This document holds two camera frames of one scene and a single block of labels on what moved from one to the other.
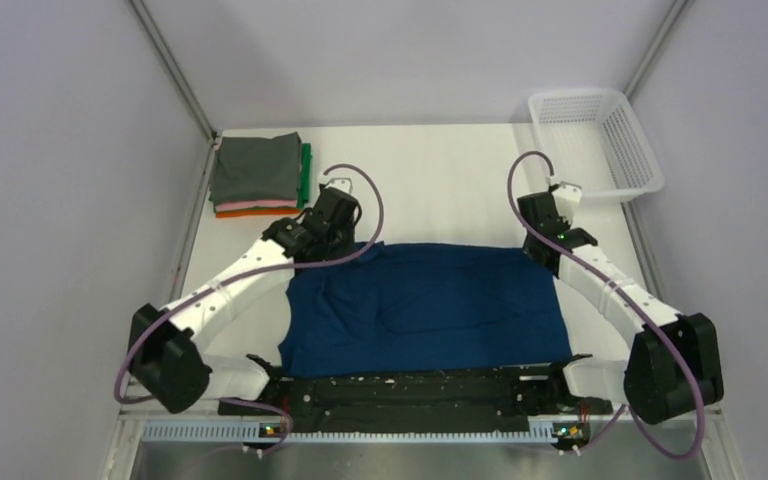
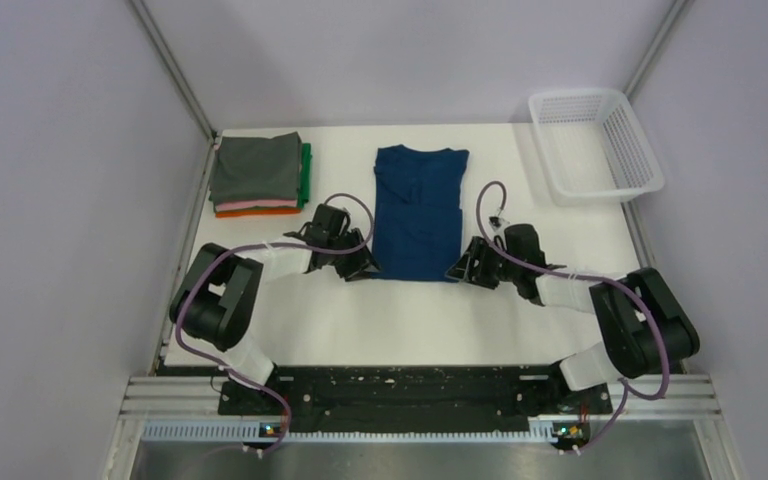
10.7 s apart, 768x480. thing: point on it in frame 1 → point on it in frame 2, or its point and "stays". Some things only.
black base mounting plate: (497, 399) stays
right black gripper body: (527, 246) → (508, 268)
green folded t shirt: (304, 180) stays
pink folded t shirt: (261, 204) stays
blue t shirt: (403, 307) → (417, 227)
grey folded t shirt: (252, 169) stays
